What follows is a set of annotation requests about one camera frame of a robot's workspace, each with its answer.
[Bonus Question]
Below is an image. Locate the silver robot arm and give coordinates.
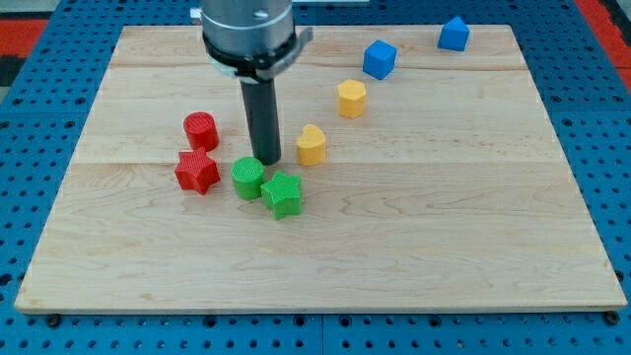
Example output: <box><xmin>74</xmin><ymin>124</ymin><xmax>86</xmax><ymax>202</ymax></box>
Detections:
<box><xmin>190</xmin><ymin>0</ymin><xmax>314</xmax><ymax>84</ymax></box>

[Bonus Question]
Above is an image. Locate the green star block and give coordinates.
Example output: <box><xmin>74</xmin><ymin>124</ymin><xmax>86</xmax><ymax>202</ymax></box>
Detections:
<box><xmin>260</xmin><ymin>171</ymin><xmax>302</xmax><ymax>220</ymax></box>

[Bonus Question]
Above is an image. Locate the red star block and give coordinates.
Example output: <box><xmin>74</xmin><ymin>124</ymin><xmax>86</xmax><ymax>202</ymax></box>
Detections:
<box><xmin>175</xmin><ymin>148</ymin><xmax>221</xmax><ymax>195</ymax></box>

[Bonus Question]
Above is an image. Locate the yellow heart block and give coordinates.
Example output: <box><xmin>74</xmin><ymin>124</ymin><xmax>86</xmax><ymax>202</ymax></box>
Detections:
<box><xmin>297</xmin><ymin>124</ymin><xmax>326</xmax><ymax>167</ymax></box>

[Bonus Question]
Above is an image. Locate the green cylinder block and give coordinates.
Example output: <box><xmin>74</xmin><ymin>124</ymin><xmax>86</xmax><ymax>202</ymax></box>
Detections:
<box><xmin>231</xmin><ymin>157</ymin><xmax>265</xmax><ymax>200</ymax></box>

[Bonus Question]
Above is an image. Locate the yellow hexagon block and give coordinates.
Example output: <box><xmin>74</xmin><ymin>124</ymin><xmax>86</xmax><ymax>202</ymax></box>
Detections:
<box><xmin>337</xmin><ymin>79</ymin><xmax>367</xmax><ymax>118</ymax></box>

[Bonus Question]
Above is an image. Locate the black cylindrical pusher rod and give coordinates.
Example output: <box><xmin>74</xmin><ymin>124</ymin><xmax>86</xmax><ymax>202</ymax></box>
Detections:
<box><xmin>240</xmin><ymin>80</ymin><xmax>282</xmax><ymax>166</ymax></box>

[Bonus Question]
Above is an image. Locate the wooden board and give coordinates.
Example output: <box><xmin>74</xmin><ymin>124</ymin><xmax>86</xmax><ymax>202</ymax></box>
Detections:
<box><xmin>15</xmin><ymin>25</ymin><xmax>627</xmax><ymax>315</ymax></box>

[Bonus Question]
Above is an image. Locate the red cylinder block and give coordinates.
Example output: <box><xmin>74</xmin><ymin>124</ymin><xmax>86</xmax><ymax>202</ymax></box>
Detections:
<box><xmin>183</xmin><ymin>111</ymin><xmax>220</xmax><ymax>152</ymax></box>

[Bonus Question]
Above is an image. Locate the blue cube block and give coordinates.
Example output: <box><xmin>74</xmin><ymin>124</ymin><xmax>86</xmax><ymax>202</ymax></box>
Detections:
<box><xmin>363</xmin><ymin>39</ymin><xmax>397</xmax><ymax>80</ymax></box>

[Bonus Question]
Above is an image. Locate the blue pentagon block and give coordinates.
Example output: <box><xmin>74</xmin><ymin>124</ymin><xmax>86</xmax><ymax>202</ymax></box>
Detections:
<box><xmin>438</xmin><ymin>17</ymin><xmax>470</xmax><ymax>51</ymax></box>

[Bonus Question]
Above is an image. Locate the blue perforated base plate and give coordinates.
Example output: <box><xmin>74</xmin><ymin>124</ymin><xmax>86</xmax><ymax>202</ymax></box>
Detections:
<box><xmin>1</xmin><ymin>1</ymin><xmax>630</xmax><ymax>354</ymax></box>

